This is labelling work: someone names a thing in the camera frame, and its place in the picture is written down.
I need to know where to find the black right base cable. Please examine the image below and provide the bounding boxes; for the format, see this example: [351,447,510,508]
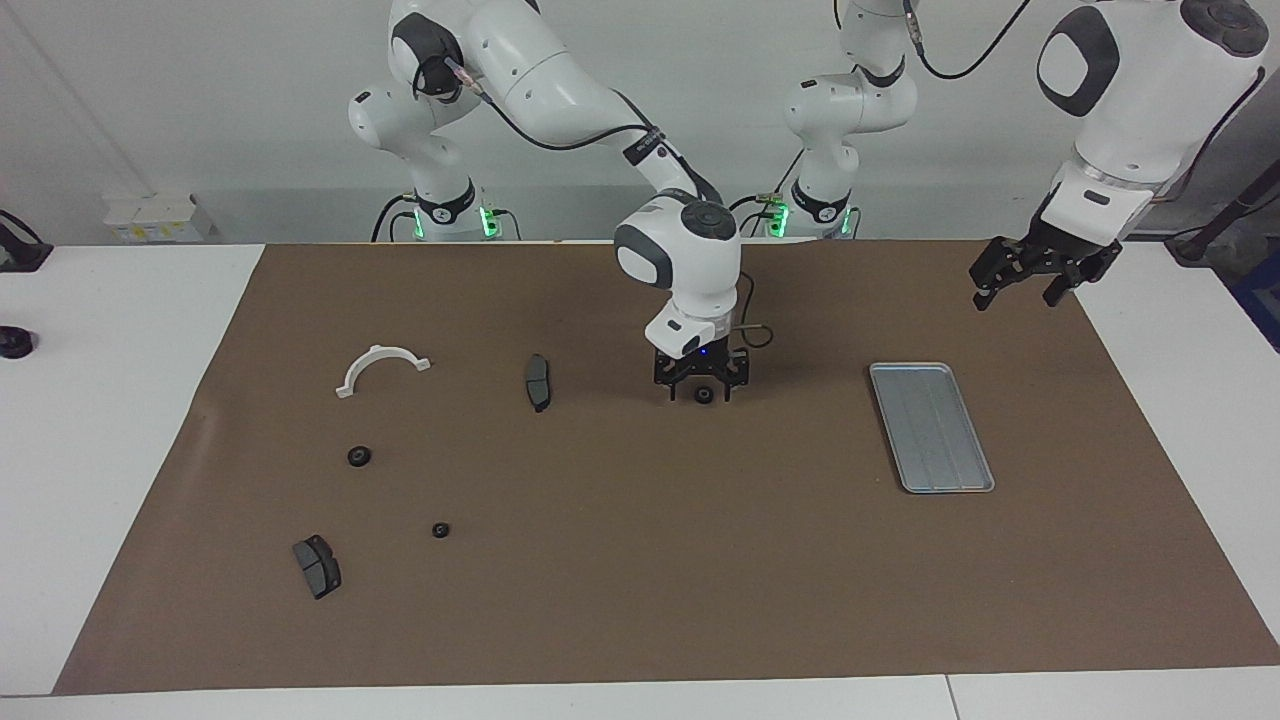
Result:
[371,194,414,243]

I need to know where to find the white wall socket box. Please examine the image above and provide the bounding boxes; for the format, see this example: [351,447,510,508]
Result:
[103,192,216,244]

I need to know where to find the silver metal tray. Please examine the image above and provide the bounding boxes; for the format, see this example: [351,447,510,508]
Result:
[868,362,996,495]

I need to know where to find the white plastic half-ring clamp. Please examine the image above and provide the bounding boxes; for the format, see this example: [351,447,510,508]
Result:
[335,344,433,399]

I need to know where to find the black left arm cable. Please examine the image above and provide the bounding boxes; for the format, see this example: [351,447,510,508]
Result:
[900,0,1269,206]

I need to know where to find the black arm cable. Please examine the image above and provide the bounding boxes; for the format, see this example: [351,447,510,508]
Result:
[445,55,776,351]
[900,0,1269,206]

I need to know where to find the black clamp mount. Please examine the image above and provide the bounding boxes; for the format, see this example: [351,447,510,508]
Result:
[0,208,53,273]

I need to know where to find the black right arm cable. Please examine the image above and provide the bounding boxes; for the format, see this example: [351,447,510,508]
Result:
[445,55,776,351]

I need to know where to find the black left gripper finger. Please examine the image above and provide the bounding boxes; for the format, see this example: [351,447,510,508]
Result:
[968,238,1031,311]
[1043,265,1093,308]

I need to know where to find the stacked grey brake pads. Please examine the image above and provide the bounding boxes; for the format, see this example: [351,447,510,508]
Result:
[292,535,343,600]

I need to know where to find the black stand pole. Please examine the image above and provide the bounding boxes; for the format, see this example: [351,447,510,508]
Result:
[1165,160,1280,266]

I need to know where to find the blue crate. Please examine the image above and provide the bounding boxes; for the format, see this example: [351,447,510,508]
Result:
[1230,255,1280,351]

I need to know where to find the black base cable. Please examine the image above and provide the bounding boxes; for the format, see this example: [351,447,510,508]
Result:
[371,194,414,243]
[728,148,807,241]

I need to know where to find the black left base cable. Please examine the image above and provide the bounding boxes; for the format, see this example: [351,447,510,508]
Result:
[728,148,807,241]

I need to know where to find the brown table mat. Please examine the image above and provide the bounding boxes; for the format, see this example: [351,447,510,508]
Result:
[52,238,1280,696]

